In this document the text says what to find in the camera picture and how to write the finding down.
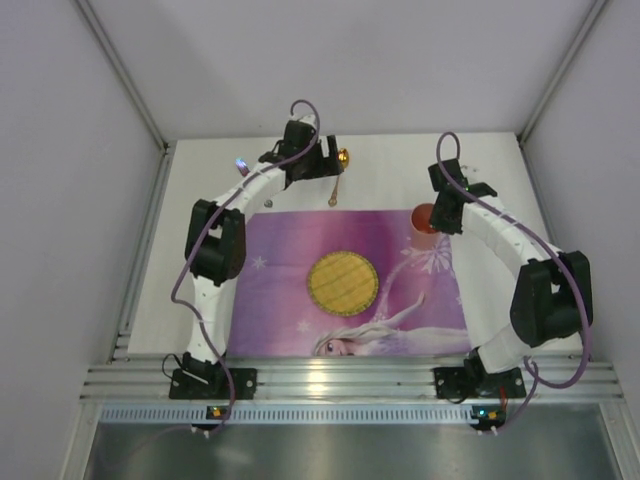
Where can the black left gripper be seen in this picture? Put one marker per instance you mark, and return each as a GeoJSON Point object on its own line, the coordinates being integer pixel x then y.
{"type": "Point", "coordinates": [326, 157]}

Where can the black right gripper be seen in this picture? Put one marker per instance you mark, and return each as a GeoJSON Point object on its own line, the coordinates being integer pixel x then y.
{"type": "Point", "coordinates": [442, 218]}

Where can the pink plastic cup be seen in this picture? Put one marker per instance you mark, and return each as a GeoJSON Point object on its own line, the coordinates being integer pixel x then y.
{"type": "Point", "coordinates": [423, 236]}

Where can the gold spoon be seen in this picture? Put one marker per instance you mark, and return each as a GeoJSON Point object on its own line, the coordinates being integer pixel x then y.
{"type": "Point", "coordinates": [344, 160]}

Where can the yellow round plate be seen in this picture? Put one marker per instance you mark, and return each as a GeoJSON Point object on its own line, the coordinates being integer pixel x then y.
{"type": "Point", "coordinates": [343, 283]}

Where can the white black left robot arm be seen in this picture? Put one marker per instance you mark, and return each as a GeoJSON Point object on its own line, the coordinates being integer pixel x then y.
{"type": "Point", "coordinates": [216, 245]}

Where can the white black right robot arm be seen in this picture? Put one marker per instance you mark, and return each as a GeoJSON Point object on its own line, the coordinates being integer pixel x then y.
{"type": "Point", "coordinates": [551, 298]}

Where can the purple princess placemat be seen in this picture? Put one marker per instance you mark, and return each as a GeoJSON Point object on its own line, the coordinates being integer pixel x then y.
{"type": "Point", "coordinates": [418, 310]}

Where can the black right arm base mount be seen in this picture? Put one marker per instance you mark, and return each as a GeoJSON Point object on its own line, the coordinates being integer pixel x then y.
{"type": "Point", "coordinates": [456, 385]}

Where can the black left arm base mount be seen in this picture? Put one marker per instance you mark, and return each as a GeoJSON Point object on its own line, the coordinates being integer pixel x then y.
{"type": "Point", "coordinates": [186, 385]}

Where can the aluminium front rail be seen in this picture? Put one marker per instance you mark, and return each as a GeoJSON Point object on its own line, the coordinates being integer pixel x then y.
{"type": "Point", "coordinates": [331, 380]}

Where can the white slotted cable duct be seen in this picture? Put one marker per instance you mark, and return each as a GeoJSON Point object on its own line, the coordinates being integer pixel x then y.
{"type": "Point", "coordinates": [319, 414]}

